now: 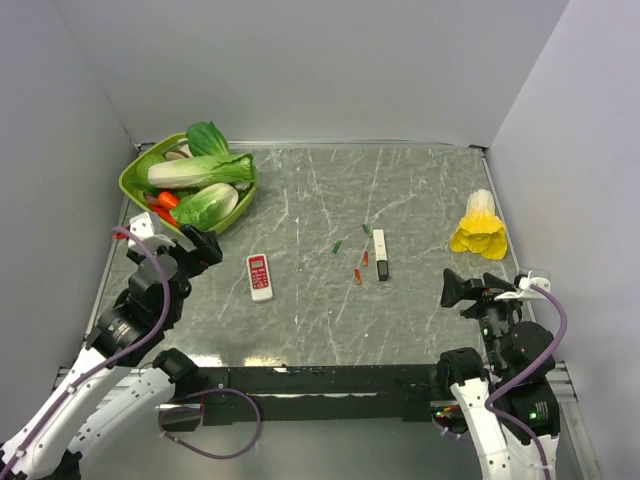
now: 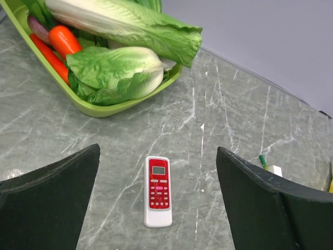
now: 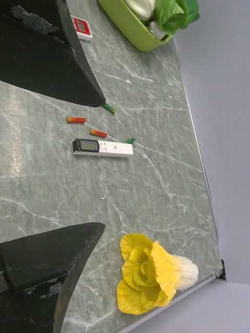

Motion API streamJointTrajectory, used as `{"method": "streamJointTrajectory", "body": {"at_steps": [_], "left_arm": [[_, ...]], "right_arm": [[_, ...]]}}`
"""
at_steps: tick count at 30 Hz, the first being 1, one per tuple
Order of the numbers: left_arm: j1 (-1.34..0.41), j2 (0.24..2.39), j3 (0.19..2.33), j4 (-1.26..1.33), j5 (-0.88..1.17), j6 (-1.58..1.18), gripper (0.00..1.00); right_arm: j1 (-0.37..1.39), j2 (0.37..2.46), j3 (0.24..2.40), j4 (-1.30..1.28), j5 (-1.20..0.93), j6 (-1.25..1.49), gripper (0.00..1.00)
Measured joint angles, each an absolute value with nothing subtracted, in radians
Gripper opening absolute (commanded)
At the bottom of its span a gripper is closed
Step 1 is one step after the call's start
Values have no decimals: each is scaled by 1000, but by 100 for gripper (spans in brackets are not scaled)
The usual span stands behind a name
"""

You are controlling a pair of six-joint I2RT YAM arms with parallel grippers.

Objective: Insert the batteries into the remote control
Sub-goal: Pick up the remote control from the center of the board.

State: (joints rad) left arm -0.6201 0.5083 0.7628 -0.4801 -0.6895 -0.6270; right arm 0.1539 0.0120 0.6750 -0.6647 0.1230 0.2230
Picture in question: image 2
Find white red remote control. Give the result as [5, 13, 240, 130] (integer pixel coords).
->
[144, 156, 173, 228]

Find small green cabbage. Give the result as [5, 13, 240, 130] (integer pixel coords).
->
[65, 46, 164, 106]

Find short orange carrot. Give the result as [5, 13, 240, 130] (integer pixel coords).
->
[48, 25, 82, 60]

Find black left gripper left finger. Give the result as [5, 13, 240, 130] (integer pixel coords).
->
[1, 144, 100, 249]

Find white rectangular stick device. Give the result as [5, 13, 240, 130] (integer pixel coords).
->
[267, 165, 283, 177]

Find long orange carrot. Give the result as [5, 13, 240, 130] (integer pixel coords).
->
[29, 33, 70, 86]

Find large napa cabbage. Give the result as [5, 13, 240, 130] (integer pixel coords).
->
[45, 1, 203, 68]

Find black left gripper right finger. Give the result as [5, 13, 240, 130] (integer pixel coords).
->
[216, 147, 332, 249]

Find green plastic basket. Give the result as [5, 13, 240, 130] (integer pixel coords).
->
[1, 1, 183, 118]

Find purple onion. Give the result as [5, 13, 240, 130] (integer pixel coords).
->
[27, 14, 51, 45]

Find bok choy leaf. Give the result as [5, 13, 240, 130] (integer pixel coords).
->
[21, 0, 56, 30]

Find yellow cabbage toy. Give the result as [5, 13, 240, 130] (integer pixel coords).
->
[329, 159, 333, 193]

